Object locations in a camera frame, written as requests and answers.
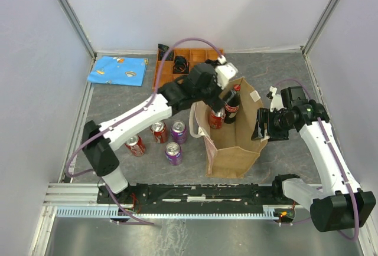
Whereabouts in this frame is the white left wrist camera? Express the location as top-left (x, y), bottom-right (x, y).
top-left (215, 55), bottom-right (239, 90)

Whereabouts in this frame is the black rolled belt right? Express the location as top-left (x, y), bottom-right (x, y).
top-left (205, 59), bottom-right (219, 66)

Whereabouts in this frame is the tan canvas tote bag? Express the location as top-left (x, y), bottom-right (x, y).
top-left (188, 77), bottom-right (268, 179)

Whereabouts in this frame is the purple soda can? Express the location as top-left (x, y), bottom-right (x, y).
top-left (171, 120), bottom-right (187, 145)
top-left (165, 142), bottom-right (183, 166)

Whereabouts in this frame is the purple soda can rear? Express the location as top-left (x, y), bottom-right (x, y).
top-left (171, 120), bottom-right (187, 145)

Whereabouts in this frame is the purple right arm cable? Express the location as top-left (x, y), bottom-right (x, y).
top-left (273, 78), bottom-right (361, 242)

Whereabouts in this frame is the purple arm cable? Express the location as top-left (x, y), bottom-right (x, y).
top-left (273, 78), bottom-right (361, 242)
top-left (65, 37), bottom-right (225, 226)

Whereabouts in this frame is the dark patterned tie corner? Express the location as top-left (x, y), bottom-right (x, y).
top-left (158, 44), bottom-right (174, 61)

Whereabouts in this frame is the black rolled belt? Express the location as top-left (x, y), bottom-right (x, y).
top-left (172, 55), bottom-right (189, 74)
top-left (205, 59), bottom-right (219, 66)

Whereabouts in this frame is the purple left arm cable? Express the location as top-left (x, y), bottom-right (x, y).
top-left (65, 37), bottom-right (225, 226)

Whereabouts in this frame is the blue patterned cloth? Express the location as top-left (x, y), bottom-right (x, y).
top-left (87, 56), bottom-right (148, 87)

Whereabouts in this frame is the black rolled belt middle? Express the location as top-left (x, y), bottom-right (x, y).
top-left (172, 55), bottom-right (189, 74)

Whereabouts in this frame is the orange compartment tray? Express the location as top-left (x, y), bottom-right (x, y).
top-left (158, 48), bottom-right (218, 87)

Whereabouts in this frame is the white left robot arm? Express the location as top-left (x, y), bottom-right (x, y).
top-left (82, 63), bottom-right (230, 203)

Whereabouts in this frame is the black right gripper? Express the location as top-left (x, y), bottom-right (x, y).
top-left (250, 108), bottom-right (295, 143)

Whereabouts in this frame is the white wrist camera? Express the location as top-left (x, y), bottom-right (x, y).
top-left (266, 86), bottom-right (284, 112)
top-left (215, 55), bottom-right (239, 90)

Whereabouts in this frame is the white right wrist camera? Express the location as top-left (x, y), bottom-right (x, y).
top-left (266, 86), bottom-right (284, 112)

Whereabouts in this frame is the red cola can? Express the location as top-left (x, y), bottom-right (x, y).
top-left (208, 108), bottom-right (226, 129)
top-left (150, 120), bottom-right (168, 144)
top-left (125, 134), bottom-right (146, 157)

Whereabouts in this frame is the red cola can front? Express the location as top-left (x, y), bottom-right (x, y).
top-left (125, 134), bottom-right (146, 157)

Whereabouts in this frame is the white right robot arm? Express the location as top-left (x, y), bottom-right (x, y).
top-left (251, 86), bottom-right (376, 237)

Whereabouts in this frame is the light blue cable duct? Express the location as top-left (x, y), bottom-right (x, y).
top-left (55, 206), bottom-right (279, 221)

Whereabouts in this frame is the purple soda can front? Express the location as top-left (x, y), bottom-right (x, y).
top-left (165, 142), bottom-right (183, 166)

